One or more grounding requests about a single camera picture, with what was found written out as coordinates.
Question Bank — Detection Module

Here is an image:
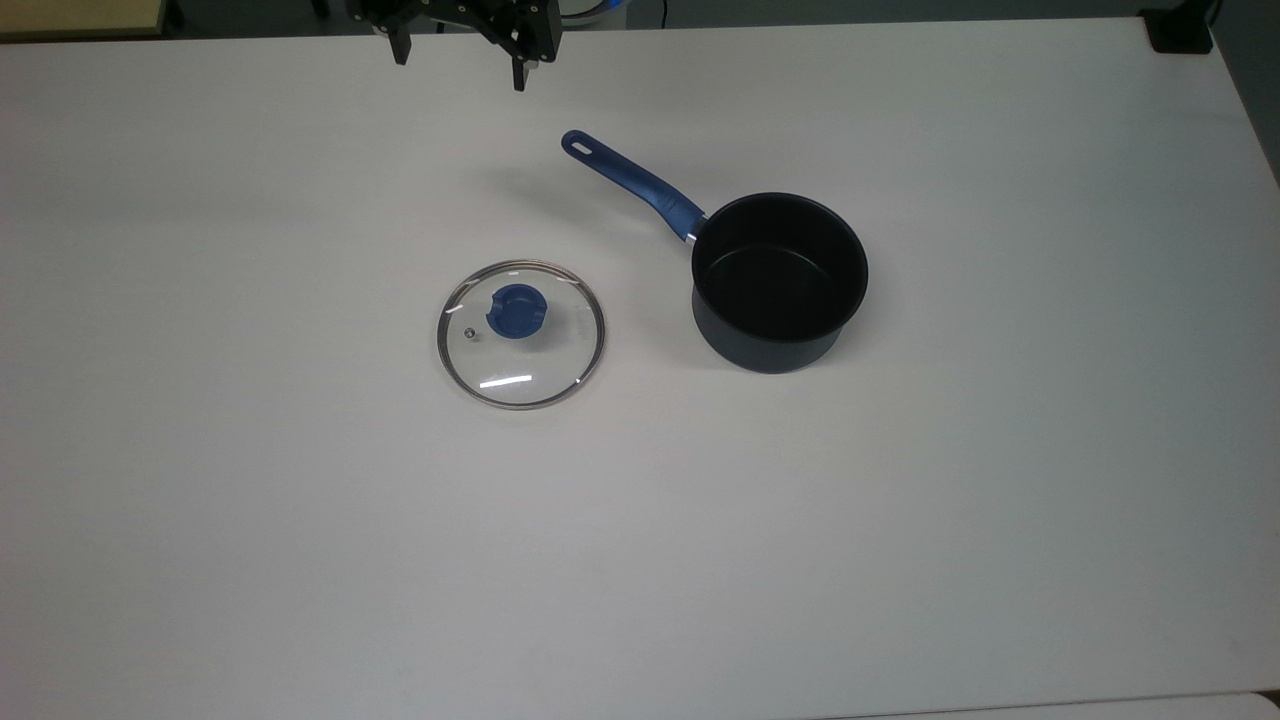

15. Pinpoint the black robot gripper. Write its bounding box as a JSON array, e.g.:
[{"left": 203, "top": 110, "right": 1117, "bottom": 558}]
[{"left": 347, "top": 0, "right": 562, "bottom": 93}]

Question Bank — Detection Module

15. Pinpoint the glass lid with blue knob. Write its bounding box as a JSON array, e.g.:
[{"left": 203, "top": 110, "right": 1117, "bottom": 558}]
[{"left": 436, "top": 259, "right": 608, "bottom": 410}]

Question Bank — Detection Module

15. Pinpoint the light wooden desk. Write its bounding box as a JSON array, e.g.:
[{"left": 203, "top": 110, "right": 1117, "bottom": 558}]
[{"left": 0, "top": 0, "right": 169, "bottom": 41}]

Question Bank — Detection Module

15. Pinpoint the black table clamp block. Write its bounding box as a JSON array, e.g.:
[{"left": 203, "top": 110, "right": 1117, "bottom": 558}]
[{"left": 1143, "top": 3, "right": 1218, "bottom": 56}]

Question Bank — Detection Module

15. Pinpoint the dark saucepan with blue handle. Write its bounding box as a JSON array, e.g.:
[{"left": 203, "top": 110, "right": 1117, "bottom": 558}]
[{"left": 560, "top": 129, "right": 870, "bottom": 375}]

